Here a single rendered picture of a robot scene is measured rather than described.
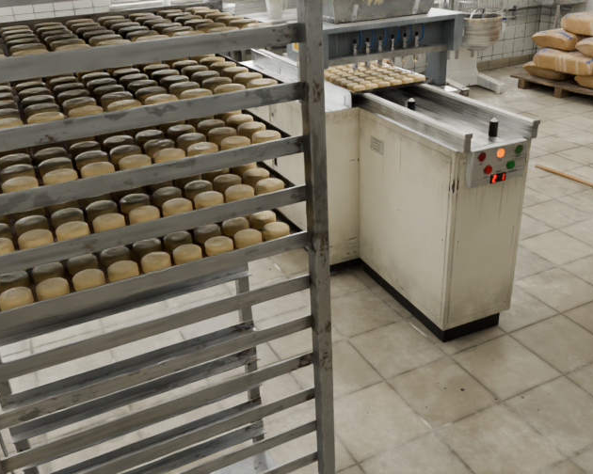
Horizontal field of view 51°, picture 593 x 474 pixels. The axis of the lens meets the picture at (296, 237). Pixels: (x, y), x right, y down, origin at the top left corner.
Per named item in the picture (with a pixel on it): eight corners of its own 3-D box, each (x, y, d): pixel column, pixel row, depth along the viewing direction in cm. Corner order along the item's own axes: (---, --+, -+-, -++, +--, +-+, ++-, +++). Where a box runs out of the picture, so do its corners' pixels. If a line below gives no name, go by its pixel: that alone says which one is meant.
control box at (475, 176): (463, 185, 220) (466, 149, 214) (517, 173, 228) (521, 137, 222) (470, 189, 217) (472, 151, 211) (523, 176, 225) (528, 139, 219)
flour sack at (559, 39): (562, 54, 566) (565, 35, 558) (528, 47, 600) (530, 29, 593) (617, 44, 593) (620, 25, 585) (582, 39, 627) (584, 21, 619)
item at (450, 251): (358, 272, 307) (357, 93, 267) (416, 256, 319) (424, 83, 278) (440, 349, 249) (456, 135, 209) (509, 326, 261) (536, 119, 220)
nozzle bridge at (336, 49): (289, 97, 289) (284, 21, 274) (419, 76, 314) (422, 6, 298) (318, 113, 262) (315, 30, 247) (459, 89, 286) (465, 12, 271)
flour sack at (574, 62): (527, 67, 593) (529, 48, 585) (557, 60, 611) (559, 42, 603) (592, 79, 536) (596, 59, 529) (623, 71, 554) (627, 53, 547)
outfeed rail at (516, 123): (302, 54, 385) (301, 42, 381) (306, 53, 386) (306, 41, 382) (531, 139, 219) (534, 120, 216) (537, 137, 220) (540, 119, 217)
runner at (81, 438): (319, 352, 128) (318, 339, 127) (326, 359, 126) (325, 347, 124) (-15, 468, 104) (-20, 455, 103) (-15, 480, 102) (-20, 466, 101)
